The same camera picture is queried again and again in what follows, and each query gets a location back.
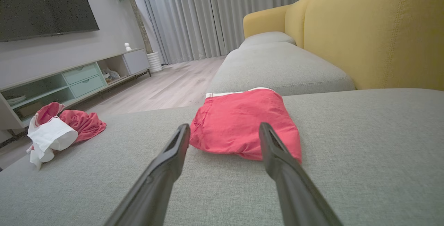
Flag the grey curtains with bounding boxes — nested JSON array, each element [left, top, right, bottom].
[[140, 0, 299, 65]]

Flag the red shorts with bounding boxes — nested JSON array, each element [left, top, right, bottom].
[[189, 87, 302, 164]]

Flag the red and white t-shirt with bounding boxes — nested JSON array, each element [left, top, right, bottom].
[[27, 102, 107, 171]]

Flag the white dishes in cabinet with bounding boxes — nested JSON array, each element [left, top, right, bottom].
[[6, 95, 27, 107]]

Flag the black television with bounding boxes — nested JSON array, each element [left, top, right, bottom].
[[0, 0, 100, 42]]

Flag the white ribbed plant pot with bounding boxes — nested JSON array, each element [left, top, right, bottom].
[[146, 51, 163, 73]]

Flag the yellow and grey sofa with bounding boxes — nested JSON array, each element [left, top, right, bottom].
[[206, 0, 444, 96]]

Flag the grey and green TV cabinet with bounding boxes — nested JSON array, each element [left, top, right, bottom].
[[0, 48, 152, 131]]

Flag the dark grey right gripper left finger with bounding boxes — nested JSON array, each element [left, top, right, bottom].
[[104, 124, 190, 226]]

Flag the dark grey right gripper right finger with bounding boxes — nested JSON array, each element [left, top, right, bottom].
[[259, 122, 344, 226]]

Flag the grey plush toy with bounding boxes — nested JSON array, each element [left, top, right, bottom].
[[102, 67, 121, 82]]

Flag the green potted tree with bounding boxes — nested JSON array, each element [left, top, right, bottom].
[[95, 0, 154, 55]]

